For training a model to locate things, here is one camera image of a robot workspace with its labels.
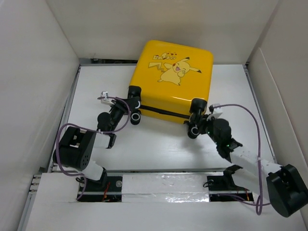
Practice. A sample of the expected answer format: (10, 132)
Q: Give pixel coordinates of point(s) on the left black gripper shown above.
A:
(133, 103)

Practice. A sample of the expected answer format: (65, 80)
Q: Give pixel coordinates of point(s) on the aluminium mounting rail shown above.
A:
(202, 187)

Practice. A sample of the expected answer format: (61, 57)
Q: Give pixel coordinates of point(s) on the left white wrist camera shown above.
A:
(104, 98)

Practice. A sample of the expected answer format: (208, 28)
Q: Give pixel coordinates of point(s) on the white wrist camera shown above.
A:
(104, 98)
(215, 112)

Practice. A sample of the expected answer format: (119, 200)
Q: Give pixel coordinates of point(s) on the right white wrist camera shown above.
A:
(215, 112)

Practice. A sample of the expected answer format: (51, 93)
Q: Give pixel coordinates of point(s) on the yellow suitcase with grey lining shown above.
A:
(173, 81)

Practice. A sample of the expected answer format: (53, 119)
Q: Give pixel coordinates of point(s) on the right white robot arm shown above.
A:
(281, 185)

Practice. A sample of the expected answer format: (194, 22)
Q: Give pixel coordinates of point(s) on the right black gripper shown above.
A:
(200, 123)

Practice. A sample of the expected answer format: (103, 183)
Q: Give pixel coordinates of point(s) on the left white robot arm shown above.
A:
(74, 148)

